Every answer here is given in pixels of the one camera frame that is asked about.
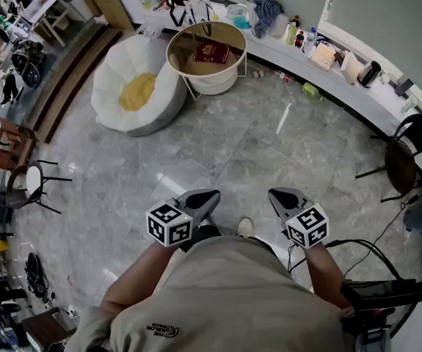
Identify white box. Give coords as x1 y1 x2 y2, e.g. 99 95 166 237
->
340 51 363 86

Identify clear plastic bag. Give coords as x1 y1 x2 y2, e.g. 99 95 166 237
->
142 23 164 38

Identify egg-shaped white yellow beanbag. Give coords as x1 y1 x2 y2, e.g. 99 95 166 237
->
90 34 189 137

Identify white curved counter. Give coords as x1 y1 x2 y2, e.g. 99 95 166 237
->
139 0 422 139

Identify white bag with blue handles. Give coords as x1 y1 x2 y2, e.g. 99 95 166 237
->
183 0 219 25

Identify person's right forearm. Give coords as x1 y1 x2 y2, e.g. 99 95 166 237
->
304 242 355 319

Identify dark wooden side table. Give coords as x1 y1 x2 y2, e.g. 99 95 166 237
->
21 306 78 352

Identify black chair with white seat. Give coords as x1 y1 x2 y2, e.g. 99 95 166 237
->
5 159 73 215

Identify round glass-top side table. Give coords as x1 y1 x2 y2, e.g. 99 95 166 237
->
165 21 248 103

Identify person's white shoe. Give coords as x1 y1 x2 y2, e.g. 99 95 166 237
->
236 217 253 238

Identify green drink bottle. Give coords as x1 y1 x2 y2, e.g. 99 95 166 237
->
285 21 299 46

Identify blue checked cloth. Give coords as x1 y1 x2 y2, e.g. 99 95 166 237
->
250 0 285 39

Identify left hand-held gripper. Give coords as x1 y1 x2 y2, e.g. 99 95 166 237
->
146 188 222 248

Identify black rolling bag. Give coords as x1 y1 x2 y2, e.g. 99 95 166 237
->
19 62 43 89

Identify black equipment bundle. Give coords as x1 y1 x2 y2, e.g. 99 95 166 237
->
24 252 50 300

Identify wooden steps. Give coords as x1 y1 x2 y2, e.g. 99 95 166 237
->
23 22 123 144

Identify black wicker chair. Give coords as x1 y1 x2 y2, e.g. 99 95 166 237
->
354 114 422 203

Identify maroon book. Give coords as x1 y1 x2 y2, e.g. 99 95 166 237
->
192 42 230 65

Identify white table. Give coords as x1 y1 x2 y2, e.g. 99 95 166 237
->
23 0 87 47

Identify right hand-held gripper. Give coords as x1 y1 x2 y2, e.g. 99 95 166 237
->
267 187 330 249

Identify thick black cable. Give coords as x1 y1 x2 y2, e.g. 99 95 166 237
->
286 238 406 282

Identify green packet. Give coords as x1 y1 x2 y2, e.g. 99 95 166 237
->
301 81 322 101

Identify clear water bottle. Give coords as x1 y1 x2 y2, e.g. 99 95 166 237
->
302 27 318 55

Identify light wooden panel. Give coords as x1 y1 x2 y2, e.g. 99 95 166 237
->
83 0 135 32

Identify person's left forearm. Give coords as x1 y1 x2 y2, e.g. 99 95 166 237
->
99 241 182 320

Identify brown paper bag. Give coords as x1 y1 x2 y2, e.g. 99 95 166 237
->
310 42 338 71

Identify person's beige t-shirt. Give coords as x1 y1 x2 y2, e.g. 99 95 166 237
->
65 235 357 352

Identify electric kettle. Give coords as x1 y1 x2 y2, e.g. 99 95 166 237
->
357 59 382 89

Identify black waist pack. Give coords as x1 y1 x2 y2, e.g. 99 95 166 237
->
340 279 422 344

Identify brown wooden cabinet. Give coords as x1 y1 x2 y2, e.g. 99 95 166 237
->
0 117 37 172

